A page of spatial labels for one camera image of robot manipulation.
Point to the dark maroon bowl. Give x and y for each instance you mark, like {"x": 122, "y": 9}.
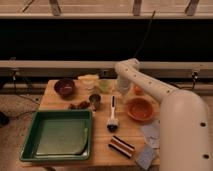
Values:
{"x": 64, "y": 87}

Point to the striped brown white block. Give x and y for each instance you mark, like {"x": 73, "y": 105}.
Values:
{"x": 122, "y": 147}

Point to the pale yellow container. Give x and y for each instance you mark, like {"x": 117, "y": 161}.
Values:
{"x": 88, "y": 81}

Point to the blue sponge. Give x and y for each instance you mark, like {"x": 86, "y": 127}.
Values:
{"x": 145, "y": 157}

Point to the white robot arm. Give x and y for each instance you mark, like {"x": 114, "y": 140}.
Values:
{"x": 184, "y": 130}

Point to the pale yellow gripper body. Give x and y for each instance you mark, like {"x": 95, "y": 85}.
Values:
{"x": 123, "y": 85}

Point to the light green cup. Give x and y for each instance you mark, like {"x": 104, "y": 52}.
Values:
{"x": 104, "y": 86}

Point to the small orange ball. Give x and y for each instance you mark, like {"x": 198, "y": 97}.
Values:
{"x": 137, "y": 90}

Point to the orange red bowl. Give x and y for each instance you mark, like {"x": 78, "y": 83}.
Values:
{"x": 140, "y": 109}

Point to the grey blue cloth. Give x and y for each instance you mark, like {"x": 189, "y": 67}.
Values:
{"x": 151, "y": 133}

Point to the metal cup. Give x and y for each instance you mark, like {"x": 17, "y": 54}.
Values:
{"x": 95, "y": 100}

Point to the dark brown food piece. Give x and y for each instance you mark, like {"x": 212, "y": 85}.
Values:
{"x": 81, "y": 105}

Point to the green plastic tray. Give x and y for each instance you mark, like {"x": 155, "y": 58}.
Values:
{"x": 58, "y": 135}

